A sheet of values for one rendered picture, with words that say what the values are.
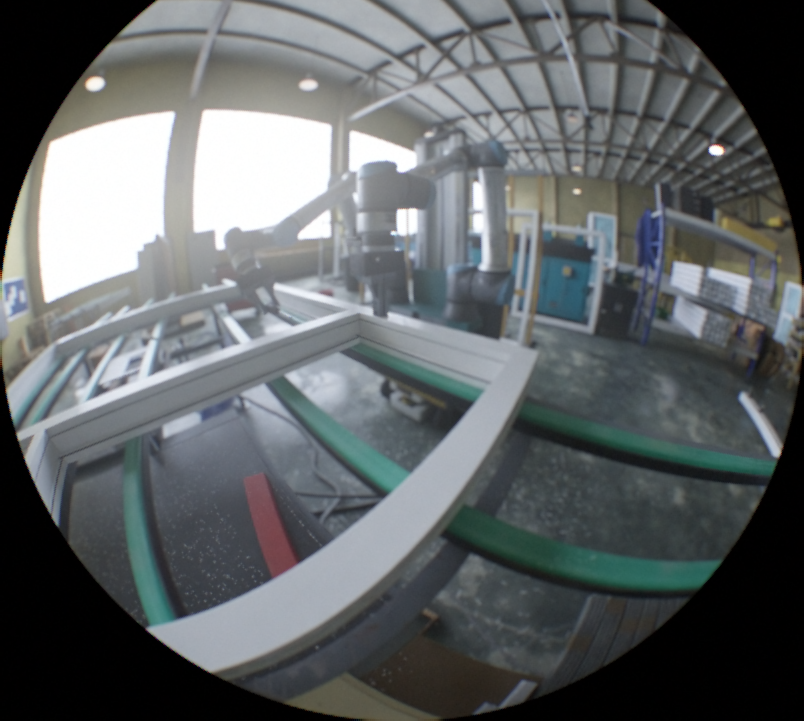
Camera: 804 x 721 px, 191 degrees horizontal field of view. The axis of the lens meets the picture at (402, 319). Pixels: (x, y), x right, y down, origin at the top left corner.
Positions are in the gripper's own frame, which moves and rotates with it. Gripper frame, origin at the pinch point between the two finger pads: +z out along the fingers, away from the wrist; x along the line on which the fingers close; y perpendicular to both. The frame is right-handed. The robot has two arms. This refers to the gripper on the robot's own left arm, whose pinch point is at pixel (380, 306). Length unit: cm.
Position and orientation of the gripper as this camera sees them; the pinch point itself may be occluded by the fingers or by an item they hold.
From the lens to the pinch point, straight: 57.7
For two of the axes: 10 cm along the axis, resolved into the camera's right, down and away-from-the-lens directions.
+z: 0.1, 9.4, 3.3
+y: 7.7, 2.0, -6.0
